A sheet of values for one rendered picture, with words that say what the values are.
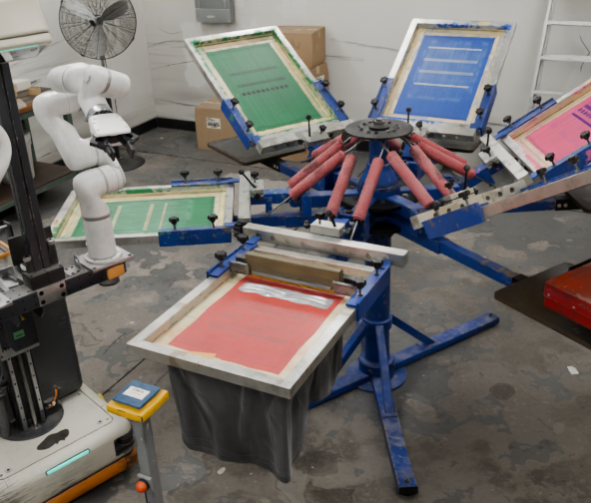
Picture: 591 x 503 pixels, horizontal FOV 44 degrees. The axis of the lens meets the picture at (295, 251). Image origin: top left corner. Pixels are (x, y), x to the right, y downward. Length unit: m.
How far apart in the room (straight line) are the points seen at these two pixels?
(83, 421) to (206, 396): 0.96
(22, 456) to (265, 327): 1.23
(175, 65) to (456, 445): 5.44
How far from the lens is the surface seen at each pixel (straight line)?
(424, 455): 3.42
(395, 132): 3.22
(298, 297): 2.62
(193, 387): 2.49
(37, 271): 2.55
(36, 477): 3.15
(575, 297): 2.42
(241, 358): 2.33
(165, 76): 8.00
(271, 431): 2.42
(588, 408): 3.83
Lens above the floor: 2.26
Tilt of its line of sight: 26 degrees down
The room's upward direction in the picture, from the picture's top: 3 degrees counter-clockwise
